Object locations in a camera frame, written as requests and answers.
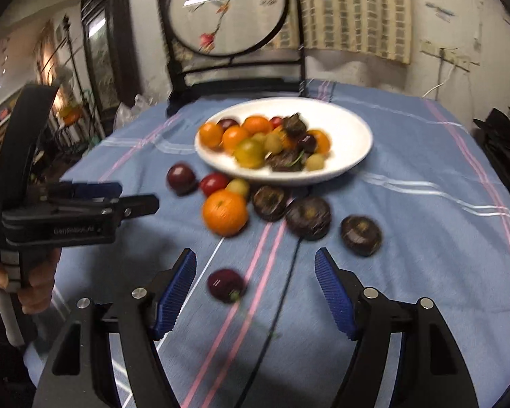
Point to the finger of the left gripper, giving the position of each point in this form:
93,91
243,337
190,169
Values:
130,207
84,190

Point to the red cherry tomato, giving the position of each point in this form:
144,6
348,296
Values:
276,121

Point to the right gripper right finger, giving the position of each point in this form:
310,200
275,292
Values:
431,370

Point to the pale longan in plate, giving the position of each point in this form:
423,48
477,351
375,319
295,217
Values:
315,162

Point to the big orange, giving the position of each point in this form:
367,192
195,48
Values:
225,213

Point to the dark red cherry with stem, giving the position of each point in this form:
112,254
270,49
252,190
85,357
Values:
226,285

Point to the small yellow-orange tomato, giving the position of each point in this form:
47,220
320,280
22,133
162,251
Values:
323,143

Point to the woven bamboo wall curtain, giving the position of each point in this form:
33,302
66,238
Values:
383,28

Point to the clear plastic bag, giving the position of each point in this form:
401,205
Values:
125,114

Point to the dark wooden cabinet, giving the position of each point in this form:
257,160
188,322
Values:
110,56

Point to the white oval plate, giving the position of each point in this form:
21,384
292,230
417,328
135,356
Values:
350,136

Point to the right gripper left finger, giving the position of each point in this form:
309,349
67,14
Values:
79,370

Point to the purple plum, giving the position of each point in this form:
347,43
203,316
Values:
181,179

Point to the dark water chestnut piece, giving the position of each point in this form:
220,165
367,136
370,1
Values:
270,202

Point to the green-yellow tomato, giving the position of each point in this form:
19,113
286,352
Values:
250,154

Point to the orange with green stem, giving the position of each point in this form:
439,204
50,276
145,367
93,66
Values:
232,137

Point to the black embroidered round screen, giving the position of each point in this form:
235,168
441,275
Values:
222,48

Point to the small yellowish longan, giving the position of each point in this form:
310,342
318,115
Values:
273,144

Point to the wall power strip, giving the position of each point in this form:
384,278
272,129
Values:
452,55

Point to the blue striped tablecloth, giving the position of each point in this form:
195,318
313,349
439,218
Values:
423,215

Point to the large orange mandarin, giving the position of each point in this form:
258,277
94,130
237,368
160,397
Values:
257,124

